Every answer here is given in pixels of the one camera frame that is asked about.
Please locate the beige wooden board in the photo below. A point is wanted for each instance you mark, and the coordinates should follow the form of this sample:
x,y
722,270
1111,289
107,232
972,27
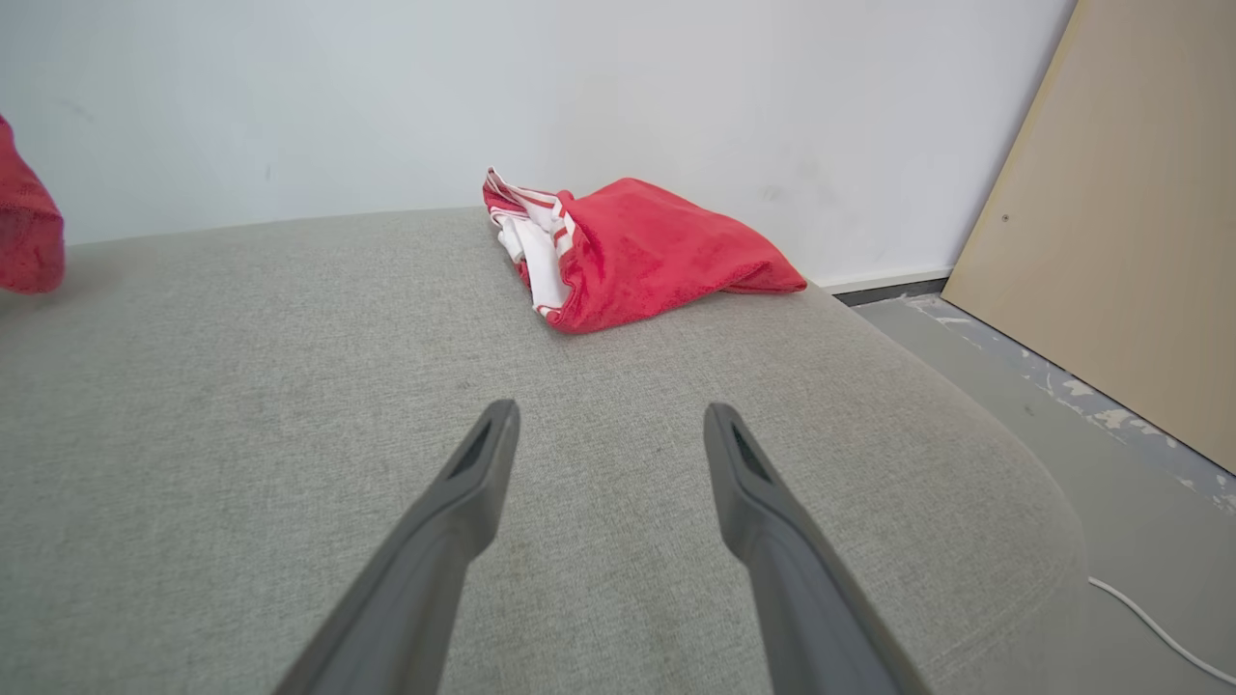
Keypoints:
x,y
1110,212

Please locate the grey fabric sofa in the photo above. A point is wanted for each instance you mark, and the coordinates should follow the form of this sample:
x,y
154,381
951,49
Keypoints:
x,y
290,434

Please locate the red shirt with white sleeves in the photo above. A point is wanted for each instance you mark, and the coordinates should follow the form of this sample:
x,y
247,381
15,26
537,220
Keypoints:
x,y
657,251

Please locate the white and black baseboard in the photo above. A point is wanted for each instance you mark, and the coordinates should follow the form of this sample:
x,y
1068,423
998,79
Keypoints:
x,y
888,287

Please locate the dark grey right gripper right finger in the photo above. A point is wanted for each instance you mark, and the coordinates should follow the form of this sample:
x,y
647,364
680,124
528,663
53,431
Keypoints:
x,y
792,579

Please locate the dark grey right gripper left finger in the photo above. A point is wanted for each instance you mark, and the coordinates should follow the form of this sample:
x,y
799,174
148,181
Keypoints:
x,y
425,569

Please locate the red shorts with white band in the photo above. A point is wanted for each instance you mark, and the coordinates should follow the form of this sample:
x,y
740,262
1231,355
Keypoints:
x,y
24,232

